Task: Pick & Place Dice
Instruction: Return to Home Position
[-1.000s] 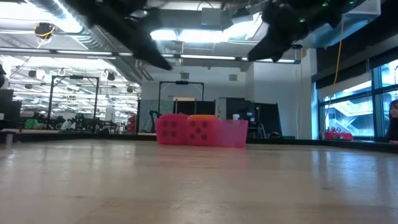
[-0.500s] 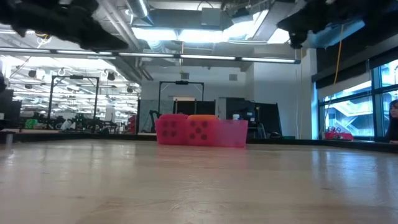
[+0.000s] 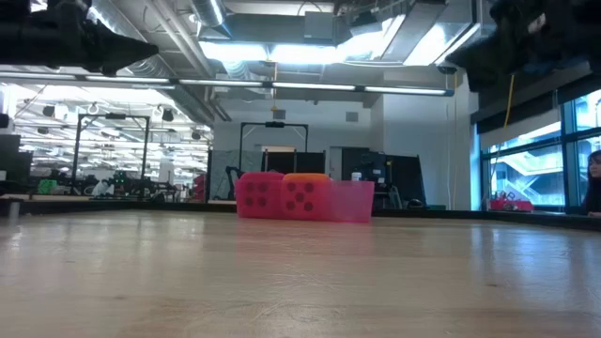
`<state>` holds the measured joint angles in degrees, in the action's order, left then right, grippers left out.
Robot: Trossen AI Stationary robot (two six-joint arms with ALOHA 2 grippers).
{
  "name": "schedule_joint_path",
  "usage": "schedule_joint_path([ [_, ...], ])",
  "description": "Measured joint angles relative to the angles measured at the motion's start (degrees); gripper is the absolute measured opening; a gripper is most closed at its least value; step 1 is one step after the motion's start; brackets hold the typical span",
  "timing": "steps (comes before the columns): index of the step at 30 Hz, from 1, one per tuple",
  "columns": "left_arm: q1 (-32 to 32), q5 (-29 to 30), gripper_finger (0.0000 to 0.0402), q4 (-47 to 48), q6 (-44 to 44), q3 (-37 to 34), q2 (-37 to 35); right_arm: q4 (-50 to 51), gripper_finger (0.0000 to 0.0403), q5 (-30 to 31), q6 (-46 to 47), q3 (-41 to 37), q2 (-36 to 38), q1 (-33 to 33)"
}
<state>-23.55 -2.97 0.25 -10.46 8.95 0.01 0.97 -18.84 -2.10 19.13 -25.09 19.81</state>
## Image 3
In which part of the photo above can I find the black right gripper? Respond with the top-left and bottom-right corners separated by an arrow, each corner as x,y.
445,11 -> 581,93

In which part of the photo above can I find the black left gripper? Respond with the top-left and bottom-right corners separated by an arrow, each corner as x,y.
23,11 -> 160,77

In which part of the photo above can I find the large magenta foam die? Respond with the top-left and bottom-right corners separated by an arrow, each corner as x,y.
235,171 -> 285,220

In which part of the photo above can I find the pink translucent plastic bin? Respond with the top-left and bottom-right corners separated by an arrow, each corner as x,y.
234,180 -> 376,223

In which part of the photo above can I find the large orange foam die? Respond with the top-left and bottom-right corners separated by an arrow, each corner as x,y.
281,172 -> 331,222

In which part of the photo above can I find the large glass window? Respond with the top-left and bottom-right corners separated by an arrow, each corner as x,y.
479,88 -> 601,212

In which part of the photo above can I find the red plastic basket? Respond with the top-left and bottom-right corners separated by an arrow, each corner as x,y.
489,197 -> 535,213

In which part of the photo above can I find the grey partition panel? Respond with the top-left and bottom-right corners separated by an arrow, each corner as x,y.
208,149 -> 264,201

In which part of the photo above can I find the black partition panel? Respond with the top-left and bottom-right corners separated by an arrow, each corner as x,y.
341,147 -> 426,210

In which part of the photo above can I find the black equipment box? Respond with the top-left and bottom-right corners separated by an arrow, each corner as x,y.
0,134 -> 33,196

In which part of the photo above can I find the person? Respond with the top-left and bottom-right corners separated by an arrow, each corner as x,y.
583,149 -> 601,219

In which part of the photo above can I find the long ceiling light bar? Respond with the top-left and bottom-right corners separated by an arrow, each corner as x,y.
177,77 -> 455,98

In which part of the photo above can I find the black cabinet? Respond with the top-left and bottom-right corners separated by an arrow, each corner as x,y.
259,150 -> 326,175

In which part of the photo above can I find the yellow cable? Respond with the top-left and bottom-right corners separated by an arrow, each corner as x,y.
503,73 -> 516,129

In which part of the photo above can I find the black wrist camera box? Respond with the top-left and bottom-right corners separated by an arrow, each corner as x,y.
37,0 -> 104,18
490,0 -> 558,24

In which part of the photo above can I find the black metal gantry frame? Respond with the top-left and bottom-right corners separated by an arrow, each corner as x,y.
239,121 -> 310,175
71,113 -> 151,194

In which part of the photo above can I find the silver round ventilation duct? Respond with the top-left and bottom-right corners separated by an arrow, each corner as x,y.
190,0 -> 231,37

